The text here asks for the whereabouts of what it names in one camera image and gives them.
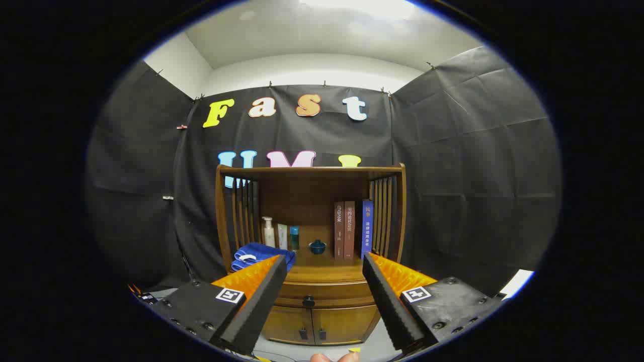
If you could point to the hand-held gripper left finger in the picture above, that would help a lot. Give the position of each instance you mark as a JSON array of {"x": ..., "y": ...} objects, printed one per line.
[{"x": 261, "y": 301}]

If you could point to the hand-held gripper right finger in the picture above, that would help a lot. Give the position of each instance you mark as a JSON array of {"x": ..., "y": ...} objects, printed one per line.
[{"x": 387, "y": 301}]

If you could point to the wooden cabinet door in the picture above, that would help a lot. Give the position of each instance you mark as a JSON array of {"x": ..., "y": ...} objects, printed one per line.
[
  {"x": 287, "y": 324},
  {"x": 347, "y": 322}
]

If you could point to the wooden countertop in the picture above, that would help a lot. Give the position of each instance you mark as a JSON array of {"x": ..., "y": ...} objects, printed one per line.
[{"x": 327, "y": 269}]

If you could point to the wooden cabinet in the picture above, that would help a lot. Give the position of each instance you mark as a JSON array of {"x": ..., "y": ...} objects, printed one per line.
[{"x": 302, "y": 193}]

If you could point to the blue folded towel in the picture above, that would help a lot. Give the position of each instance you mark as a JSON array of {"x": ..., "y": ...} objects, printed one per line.
[{"x": 256, "y": 251}]

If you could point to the white green tube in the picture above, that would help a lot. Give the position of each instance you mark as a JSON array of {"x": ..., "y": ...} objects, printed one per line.
[{"x": 282, "y": 237}]

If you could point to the white pump bottle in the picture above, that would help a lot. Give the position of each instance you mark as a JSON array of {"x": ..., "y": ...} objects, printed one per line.
[{"x": 268, "y": 234}]

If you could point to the teal glass bottle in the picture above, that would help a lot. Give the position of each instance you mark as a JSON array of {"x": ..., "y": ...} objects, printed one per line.
[{"x": 294, "y": 239}]

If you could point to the blue book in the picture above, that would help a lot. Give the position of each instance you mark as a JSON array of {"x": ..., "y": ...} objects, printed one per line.
[{"x": 367, "y": 229}]

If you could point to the blue lidded bowl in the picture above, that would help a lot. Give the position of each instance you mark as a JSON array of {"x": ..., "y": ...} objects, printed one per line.
[{"x": 317, "y": 247}]

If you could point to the light brown book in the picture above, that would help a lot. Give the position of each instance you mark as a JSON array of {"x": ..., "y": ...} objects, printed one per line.
[{"x": 349, "y": 231}]

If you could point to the dark brown book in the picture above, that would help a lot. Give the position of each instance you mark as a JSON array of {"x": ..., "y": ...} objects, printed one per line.
[{"x": 339, "y": 231}]

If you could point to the white panel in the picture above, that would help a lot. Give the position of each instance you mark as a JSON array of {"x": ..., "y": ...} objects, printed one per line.
[{"x": 517, "y": 282}]

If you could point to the black backdrop cloth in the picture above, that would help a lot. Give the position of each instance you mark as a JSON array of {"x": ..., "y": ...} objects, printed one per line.
[{"x": 453, "y": 151}]

